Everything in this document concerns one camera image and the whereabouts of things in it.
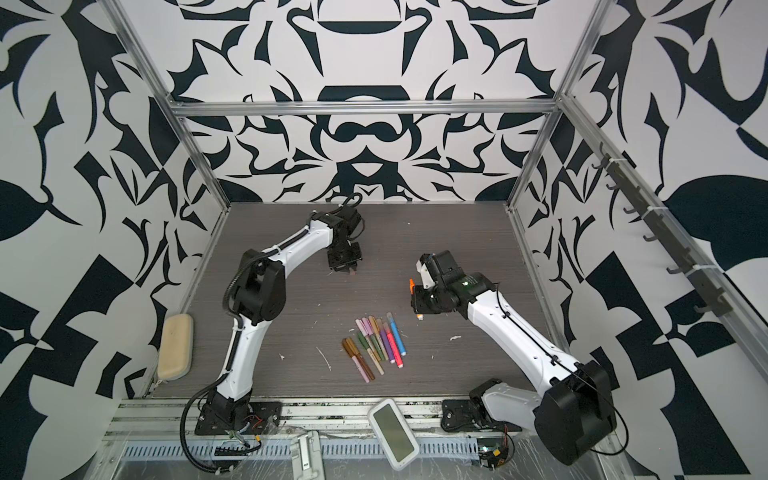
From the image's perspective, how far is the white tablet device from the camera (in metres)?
0.67

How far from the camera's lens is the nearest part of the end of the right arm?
565 millimetres

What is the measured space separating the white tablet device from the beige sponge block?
20.6 inches

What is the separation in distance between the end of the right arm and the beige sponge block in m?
0.65
